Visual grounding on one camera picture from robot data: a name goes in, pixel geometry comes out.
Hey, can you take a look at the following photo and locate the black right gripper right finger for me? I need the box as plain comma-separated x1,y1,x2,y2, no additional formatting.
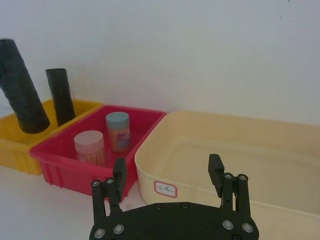
207,153,252,222

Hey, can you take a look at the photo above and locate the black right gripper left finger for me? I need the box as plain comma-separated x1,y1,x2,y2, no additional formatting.
90,157,128,225

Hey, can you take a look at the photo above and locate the cream plastic tub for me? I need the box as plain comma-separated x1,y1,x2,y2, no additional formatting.
134,110,320,240

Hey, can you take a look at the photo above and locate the red plastic bin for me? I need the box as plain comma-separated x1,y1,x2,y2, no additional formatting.
29,104,168,199

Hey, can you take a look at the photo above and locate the pink-lidded toothpick jar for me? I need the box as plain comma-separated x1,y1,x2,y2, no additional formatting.
73,130,107,166

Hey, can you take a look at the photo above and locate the white label with red border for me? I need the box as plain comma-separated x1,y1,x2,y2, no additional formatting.
153,180,179,199

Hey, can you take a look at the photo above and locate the blue-lidded toothpick jar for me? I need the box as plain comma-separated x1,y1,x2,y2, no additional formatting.
105,112,131,154

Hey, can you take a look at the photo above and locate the small black bag roll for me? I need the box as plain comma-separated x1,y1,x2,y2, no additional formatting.
45,68,76,128

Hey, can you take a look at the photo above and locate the yellow plastic bin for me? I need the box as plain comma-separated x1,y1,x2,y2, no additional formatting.
0,98,105,176

